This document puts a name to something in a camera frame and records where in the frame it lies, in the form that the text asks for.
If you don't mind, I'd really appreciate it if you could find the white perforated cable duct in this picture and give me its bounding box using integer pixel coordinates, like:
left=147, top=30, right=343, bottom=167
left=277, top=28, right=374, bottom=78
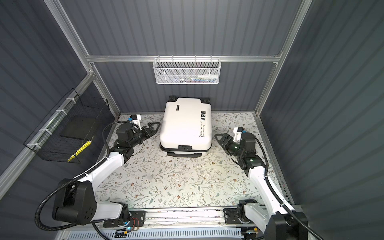
left=65, top=227, right=244, bottom=240

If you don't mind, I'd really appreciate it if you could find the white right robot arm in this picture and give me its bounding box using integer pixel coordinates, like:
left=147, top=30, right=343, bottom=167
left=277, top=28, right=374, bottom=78
left=215, top=131, right=322, bottom=240

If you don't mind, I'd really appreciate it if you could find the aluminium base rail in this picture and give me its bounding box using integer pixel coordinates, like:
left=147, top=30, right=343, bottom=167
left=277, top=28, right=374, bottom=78
left=65, top=205, right=304, bottom=229

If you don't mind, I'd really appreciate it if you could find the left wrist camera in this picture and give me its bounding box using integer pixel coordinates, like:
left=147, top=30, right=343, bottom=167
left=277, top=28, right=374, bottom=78
left=115, top=115, right=142, bottom=147

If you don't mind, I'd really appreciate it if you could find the black wire mesh basket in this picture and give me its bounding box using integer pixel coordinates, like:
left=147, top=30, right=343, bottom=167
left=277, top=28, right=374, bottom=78
left=24, top=90, right=110, bottom=164

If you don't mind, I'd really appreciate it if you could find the white black suitcase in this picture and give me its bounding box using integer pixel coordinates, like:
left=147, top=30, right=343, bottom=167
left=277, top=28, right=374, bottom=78
left=160, top=96, right=213, bottom=158

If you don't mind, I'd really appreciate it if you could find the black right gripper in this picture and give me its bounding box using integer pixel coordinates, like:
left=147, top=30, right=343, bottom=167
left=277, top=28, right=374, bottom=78
left=215, top=133, right=244, bottom=159

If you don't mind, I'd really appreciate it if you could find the yellow black striped tape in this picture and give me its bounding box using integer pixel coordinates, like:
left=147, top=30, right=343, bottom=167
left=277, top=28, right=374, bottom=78
left=67, top=141, right=92, bottom=162

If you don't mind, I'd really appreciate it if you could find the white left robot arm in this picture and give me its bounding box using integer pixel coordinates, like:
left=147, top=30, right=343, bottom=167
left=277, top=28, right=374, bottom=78
left=34, top=120, right=161, bottom=231

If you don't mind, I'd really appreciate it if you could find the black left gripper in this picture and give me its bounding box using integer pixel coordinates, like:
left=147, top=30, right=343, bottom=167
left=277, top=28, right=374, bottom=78
left=128, top=121, right=159, bottom=149

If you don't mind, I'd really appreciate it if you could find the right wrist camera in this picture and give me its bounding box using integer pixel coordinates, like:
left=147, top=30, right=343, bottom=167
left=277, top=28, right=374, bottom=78
left=233, top=127, right=256, bottom=157

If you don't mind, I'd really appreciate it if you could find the white wire mesh basket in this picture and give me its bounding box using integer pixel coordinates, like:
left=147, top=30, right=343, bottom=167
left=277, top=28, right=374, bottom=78
left=153, top=58, right=222, bottom=85

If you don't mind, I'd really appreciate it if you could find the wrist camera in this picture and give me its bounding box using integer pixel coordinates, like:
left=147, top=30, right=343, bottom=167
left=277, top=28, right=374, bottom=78
left=233, top=127, right=256, bottom=157
left=115, top=115, right=142, bottom=147

